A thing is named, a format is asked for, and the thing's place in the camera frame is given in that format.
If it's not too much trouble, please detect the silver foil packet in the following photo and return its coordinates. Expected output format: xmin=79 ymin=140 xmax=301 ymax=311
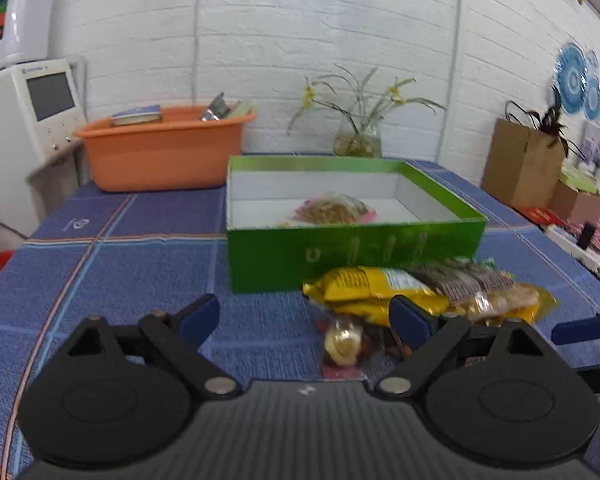
xmin=199 ymin=92 xmax=231 ymax=122

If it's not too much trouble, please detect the white power strip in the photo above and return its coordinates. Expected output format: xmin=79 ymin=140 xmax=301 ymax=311
xmin=545 ymin=224 xmax=600 ymax=268

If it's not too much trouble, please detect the clear candy packet red edge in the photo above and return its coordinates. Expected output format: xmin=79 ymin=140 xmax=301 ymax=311
xmin=316 ymin=312 xmax=406 ymax=381

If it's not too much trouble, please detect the orange plastic basin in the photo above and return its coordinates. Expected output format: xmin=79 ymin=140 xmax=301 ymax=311
xmin=73 ymin=105 xmax=257 ymax=192

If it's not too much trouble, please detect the brown paper bag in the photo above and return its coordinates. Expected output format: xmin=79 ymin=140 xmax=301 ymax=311
xmin=481 ymin=101 xmax=568 ymax=209

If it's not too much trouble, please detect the small blue round wall decoration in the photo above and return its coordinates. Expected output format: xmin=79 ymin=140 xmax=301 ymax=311
xmin=582 ymin=51 xmax=600 ymax=121

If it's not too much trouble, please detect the glass vase with yellow flowers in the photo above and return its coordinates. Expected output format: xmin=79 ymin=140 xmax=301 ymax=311
xmin=287 ymin=64 xmax=447 ymax=158

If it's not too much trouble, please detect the green cardboard box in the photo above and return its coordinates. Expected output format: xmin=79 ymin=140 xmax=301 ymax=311
xmin=225 ymin=155 xmax=489 ymax=295

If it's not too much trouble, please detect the clear biscuit packet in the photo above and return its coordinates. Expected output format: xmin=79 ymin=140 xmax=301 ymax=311
xmin=447 ymin=282 xmax=541 ymax=322

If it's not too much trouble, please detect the large yellow snack packet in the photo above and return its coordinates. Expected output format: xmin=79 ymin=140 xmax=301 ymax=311
xmin=325 ymin=285 xmax=558 ymax=332

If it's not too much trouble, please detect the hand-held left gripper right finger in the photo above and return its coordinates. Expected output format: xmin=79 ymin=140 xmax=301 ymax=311
xmin=375 ymin=295 xmax=556 ymax=403

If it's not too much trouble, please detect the white appliance with screen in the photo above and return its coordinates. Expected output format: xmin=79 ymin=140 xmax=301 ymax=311
xmin=0 ymin=58 xmax=88 ymax=238

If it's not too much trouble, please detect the yellow snack packet white label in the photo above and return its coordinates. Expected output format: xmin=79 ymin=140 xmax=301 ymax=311
xmin=302 ymin=266 xmax=451 ymax=313

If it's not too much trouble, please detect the small cardboard box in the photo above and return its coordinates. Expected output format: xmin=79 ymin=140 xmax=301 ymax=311
xmin=550 ymin=180 xmax=600 ymax=226

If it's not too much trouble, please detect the pink snack packet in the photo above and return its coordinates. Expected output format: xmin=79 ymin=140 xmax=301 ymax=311
xmin=282 ymin=191 xmax=378 ymax=226

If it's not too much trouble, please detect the red envelope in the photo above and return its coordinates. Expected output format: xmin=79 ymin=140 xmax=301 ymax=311
xmin=517 ymin=205 xmax=564 ymax=226

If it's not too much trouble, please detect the brown striped snack packet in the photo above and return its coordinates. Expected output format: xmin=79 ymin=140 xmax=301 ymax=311
xmin=407 ymin=256 xmax=516 ymax=306

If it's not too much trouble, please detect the blue plaid tablecloth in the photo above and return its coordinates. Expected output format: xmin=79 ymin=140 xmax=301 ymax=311
xmin=0 ymin=157 xmax=600 ymax=480

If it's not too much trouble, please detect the large blue round wall decoration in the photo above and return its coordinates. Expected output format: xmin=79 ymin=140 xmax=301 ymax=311
xmin=553 ymin=42 xmax=588 ymax=116

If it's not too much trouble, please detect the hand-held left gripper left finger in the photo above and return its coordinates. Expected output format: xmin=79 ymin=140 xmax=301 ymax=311
xmin=67 ymin=294 xmax=241 ymax=401

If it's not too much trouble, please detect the blue book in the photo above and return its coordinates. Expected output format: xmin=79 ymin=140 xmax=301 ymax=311
xmin=111 ymin=105 xmax=162 ymax=126

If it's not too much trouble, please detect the white water purifier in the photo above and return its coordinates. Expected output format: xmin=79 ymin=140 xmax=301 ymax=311
xmin=0 ymin=0 xmax=63 ymax=78

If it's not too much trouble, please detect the purple leaf plant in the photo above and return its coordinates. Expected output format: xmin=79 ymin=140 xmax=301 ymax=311
xmin=505 ymin=92 xmax=588 ymax=161

